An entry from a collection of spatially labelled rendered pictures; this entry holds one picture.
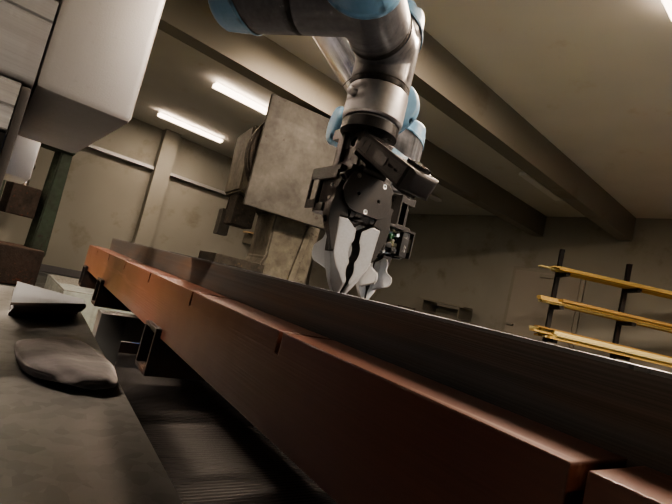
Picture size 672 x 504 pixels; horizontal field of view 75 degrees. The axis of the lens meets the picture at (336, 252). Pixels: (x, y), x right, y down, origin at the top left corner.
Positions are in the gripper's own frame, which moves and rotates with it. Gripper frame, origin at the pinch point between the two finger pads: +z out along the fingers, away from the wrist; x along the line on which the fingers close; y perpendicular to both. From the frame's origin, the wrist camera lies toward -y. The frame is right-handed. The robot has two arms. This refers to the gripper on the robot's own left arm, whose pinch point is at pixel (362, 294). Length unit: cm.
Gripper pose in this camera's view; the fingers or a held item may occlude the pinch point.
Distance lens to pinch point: 87.3
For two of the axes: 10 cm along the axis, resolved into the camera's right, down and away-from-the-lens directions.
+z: -2.4, 9.7, -0.9
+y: 5.7, 0.7, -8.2
